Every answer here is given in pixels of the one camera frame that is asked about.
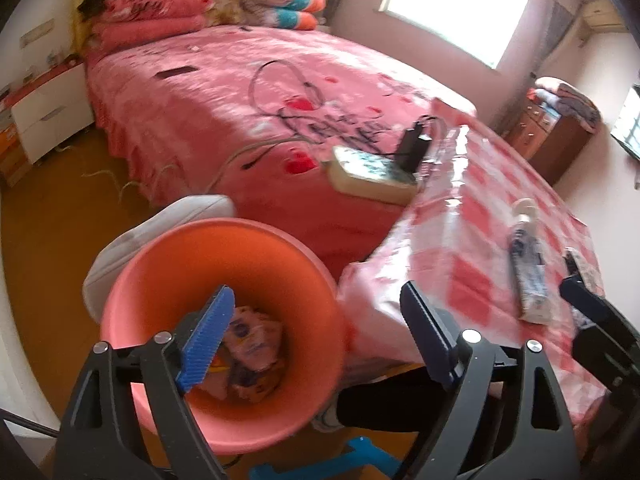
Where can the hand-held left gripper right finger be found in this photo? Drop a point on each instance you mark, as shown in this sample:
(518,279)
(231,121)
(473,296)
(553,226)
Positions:
(425,330)

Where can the blue plastic frame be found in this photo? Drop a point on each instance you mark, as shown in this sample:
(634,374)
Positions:
(370,455)

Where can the white shoe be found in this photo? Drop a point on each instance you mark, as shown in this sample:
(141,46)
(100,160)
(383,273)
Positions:
(325,420)

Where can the pile of clothes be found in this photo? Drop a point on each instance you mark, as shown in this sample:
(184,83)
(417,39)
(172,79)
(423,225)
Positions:
(570,102)

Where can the bed with pink cover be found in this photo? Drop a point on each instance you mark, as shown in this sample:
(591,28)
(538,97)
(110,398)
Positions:
(200,110)

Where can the white purple snack packet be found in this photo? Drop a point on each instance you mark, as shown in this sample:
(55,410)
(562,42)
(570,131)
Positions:
(250,335)

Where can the black phone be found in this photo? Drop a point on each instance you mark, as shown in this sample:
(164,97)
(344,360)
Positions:
(175,72)

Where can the white plastic stool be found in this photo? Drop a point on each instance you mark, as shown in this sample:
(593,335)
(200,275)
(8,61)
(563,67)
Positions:
(125,245)

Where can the white air conditioner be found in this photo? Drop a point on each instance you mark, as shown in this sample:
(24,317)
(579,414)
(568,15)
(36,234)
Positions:
(600,15)

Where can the pink printed pillow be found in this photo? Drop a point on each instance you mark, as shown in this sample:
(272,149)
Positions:
(150,32)
(160,2)

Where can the table with checked cloth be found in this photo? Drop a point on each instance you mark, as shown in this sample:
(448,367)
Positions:
(475,210)

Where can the grey curtain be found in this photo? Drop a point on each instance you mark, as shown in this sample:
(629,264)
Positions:
(557,25)

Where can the pink plastic bucket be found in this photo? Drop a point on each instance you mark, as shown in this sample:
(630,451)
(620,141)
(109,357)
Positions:
(225,260)

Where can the orange cardboard box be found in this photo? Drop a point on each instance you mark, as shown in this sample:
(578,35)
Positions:
(10,160)

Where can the black and white milk carton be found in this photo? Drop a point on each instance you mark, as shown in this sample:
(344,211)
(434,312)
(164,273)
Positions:
(585,270)

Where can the white nightstand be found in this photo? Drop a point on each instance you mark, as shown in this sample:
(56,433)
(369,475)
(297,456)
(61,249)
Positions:
(50,110)

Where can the person's leg black trousers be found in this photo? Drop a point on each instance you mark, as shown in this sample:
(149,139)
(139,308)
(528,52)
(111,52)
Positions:
(380,405)

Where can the small side window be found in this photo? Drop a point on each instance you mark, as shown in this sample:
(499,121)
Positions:
(630,125)

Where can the bright window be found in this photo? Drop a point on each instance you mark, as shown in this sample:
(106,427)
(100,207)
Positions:
(450,5)

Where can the brown wooden cabinet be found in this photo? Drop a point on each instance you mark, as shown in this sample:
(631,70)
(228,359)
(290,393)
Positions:
(565,150)

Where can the yellow snack packet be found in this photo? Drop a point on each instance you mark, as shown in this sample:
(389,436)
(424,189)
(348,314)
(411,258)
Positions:
(255,385)

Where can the crushed clear plastic bottle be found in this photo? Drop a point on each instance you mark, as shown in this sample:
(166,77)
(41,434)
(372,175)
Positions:
(530,270)

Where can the black charger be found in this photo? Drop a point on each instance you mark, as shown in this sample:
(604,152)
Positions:
(412,147)

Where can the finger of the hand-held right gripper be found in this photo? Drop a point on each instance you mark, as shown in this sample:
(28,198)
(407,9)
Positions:
(605,360)
(590,305)

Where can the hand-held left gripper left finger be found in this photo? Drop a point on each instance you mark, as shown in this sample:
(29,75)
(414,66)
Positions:
(207,340)

